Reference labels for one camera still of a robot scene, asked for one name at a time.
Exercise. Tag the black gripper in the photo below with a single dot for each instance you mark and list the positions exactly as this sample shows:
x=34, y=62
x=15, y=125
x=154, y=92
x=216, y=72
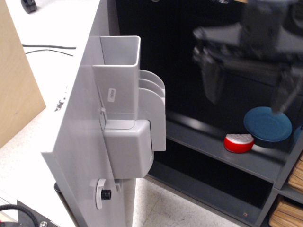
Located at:
x=269, y=51

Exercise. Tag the grey toy fridge door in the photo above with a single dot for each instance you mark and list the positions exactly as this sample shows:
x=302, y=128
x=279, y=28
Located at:
x=113, y=123

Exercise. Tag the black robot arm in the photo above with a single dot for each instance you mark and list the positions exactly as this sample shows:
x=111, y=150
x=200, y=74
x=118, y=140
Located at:
x=266, y=12

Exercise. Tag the blue plate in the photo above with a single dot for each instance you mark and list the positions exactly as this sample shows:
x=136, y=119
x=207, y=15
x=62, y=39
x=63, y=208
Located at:
x=267, y=126

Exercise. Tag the red white toy cheese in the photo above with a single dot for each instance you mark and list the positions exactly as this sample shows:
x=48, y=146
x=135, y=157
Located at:
x=238, y=143

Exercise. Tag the wooden drawer fronts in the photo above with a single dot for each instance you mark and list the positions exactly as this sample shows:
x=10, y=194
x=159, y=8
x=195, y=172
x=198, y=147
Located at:
x=288, y=207

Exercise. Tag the light wooden panel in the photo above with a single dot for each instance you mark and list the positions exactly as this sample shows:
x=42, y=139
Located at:
x=20, y=98

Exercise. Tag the black caster wheel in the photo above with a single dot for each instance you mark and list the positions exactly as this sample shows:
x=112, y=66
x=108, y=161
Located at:
x=29, y=6

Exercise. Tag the black door handle bar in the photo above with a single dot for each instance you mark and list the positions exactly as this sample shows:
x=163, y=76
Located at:
x=63, y=200

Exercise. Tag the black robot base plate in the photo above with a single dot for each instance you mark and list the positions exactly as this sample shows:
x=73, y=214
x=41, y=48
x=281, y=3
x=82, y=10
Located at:
x=17, y=214

